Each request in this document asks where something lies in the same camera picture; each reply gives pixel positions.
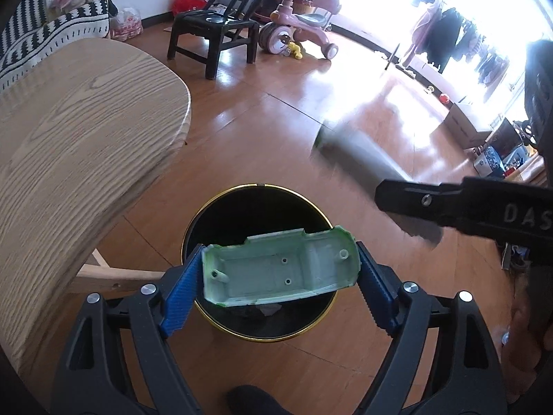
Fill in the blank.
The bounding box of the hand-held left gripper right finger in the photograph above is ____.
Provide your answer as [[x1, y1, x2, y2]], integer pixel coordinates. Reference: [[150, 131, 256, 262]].
[[356, 241, 505, 415]]

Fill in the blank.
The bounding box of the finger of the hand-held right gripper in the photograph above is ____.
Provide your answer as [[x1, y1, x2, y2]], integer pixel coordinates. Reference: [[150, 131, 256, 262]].
[[374, 178, 466, 226]]

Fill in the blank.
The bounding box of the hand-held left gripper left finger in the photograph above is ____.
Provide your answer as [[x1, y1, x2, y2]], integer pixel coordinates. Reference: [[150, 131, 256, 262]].
[[52, 243, 205, 415]]

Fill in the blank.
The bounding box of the green toy car shell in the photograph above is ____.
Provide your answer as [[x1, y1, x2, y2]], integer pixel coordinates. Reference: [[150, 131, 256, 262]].
[[200, 223, 361, 309]]

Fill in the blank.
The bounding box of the black gold-rimmed trash bin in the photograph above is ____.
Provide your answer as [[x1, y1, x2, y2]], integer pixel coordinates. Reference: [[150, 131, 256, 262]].
[[180, 184, 340, 343]]

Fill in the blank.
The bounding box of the person's right hand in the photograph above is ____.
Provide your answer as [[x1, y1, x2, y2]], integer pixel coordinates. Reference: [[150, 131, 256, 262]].
[[500, 272, 553, 404]]

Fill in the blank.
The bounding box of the blue patterned box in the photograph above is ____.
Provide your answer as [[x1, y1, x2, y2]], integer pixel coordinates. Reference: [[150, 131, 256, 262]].
[[472, 144, 507, 179]]

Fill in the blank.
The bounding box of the cardboard box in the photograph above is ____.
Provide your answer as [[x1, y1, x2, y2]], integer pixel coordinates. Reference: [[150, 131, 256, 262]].
[[444, 101, 494, 150]]

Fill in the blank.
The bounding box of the person's black shoe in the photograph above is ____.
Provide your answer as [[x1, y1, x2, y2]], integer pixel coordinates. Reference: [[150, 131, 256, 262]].
[[226, 384, 295, 415]]

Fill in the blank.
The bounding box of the clothes rack with garments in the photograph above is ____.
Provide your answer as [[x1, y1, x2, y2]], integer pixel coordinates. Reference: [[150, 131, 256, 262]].
[[386, 0, 521, 88]]

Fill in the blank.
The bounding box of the pink tricycle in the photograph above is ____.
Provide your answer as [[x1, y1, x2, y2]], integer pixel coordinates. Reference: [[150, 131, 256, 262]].
[[258, 0, 343, 61]]

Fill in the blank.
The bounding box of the black wooden chair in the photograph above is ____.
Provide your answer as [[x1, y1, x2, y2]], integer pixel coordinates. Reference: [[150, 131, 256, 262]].
[[167, 0, 261, 80]]

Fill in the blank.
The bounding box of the white red plastic bag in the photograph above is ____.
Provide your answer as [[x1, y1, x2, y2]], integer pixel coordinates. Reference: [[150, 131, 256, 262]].
[[109, 7, 144, 42]]

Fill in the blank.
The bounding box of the wooden table leg frame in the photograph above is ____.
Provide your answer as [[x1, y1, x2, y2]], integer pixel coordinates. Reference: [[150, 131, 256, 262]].
[[68, 248, 167, 295]]

